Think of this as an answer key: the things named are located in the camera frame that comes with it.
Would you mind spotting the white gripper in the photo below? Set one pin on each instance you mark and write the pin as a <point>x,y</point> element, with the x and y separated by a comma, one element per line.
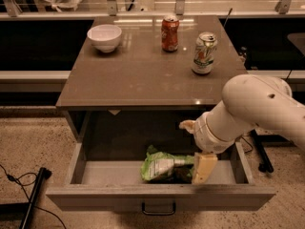
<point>206,135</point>

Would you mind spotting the green rice chip bag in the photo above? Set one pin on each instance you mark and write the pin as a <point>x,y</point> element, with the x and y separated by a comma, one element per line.
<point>164,167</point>

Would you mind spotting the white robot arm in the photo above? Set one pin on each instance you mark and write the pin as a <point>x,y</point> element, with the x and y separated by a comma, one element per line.
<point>248,101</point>

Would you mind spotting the grey drawer cabinet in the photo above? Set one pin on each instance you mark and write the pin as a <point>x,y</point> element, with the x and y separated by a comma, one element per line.
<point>140,75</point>

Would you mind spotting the open grey top drawer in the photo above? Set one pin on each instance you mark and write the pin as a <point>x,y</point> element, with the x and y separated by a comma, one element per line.
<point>104,172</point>

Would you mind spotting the black stand leg right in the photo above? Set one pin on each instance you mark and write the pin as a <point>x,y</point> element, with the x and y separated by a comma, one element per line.
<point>265,165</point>

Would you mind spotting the black stand leg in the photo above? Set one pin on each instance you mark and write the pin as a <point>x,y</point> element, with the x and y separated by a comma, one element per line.
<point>265,165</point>
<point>23,211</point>

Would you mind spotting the green white soda can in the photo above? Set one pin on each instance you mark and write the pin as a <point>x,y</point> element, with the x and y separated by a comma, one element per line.
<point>205,46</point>

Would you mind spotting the orange soda can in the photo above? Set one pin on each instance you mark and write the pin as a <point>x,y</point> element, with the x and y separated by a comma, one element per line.
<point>169,39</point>

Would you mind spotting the white ceramic bowl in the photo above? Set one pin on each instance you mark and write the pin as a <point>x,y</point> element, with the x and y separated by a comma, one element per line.
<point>105,38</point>

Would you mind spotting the black stand leg left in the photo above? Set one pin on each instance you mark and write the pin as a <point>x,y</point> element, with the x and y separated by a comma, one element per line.
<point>23,211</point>

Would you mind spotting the metal railing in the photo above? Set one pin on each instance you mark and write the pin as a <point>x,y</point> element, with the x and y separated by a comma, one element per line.
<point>37,9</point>

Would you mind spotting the black drawer handle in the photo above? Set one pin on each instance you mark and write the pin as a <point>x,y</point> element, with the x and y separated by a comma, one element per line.
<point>157,213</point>

